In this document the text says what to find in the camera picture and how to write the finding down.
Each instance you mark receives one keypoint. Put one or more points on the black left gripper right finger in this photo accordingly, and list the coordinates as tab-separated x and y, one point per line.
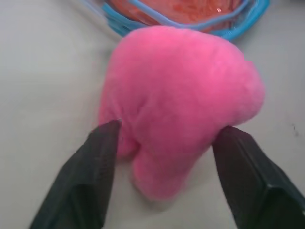
257	186

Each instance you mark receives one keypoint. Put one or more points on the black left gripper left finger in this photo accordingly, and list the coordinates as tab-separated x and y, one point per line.
81	181

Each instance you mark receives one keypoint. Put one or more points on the pink fluffy cloth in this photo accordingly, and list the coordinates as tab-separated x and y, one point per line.
176	100

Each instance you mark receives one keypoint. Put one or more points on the clear pouch with blue trim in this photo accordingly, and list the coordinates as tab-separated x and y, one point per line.
236	22

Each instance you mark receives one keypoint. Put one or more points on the orange cloth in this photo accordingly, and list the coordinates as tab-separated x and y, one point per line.
190	12

